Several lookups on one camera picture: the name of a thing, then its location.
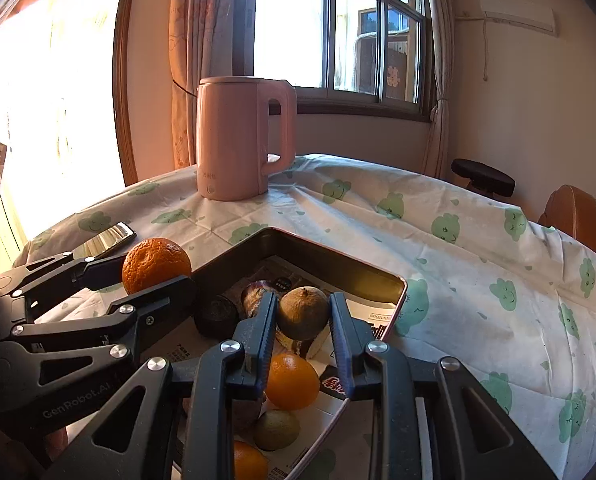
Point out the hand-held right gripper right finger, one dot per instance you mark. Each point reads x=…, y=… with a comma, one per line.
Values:
x=343, y=355

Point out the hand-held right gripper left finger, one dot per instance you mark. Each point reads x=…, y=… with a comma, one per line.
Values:
x=263, y=355

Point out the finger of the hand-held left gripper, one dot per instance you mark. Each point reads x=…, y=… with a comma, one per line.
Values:
x=170, y=297
x=100, y=272

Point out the small smooth orange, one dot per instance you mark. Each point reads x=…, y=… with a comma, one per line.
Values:
x=292, y=381
x=249, y=462

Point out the rough-skinned mandarin orange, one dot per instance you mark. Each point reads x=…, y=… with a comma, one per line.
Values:
x=153, y=262

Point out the dark purple mangosteen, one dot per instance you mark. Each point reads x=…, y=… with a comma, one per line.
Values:
x=217, y=316

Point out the small brown longan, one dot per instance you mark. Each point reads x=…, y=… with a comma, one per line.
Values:
x=303, y=312
x=277, y=430

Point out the rectangular metal tin box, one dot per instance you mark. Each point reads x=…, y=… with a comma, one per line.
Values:
x=357, y=275

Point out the person's left hand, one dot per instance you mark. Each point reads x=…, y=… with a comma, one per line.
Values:
x=57, y=445

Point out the black smartphone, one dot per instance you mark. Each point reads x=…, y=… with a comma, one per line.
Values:
x=105, y=240

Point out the white tablecloth green prints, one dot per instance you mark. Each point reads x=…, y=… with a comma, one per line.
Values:
x=452, y=285

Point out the pink electric kettle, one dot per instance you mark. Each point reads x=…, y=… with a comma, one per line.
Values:
x=233, y=145

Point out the glass balcony door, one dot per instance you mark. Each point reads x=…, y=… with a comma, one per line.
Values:
x=53, y=85

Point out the round black stool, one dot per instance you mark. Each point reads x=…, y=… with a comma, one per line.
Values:
x=482, y=175

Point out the narrow beige curtain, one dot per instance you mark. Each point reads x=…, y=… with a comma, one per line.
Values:
x=440, y=135

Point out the wide pink curtain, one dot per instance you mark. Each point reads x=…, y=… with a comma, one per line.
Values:
x=198, y=35

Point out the brown leather chair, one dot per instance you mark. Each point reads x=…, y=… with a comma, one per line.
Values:
x=577, y=220

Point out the sliding glass window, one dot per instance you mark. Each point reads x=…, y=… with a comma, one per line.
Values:
x=328, y=35

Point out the white wall air conditioner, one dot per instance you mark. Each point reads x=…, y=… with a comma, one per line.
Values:
x=517, y=12

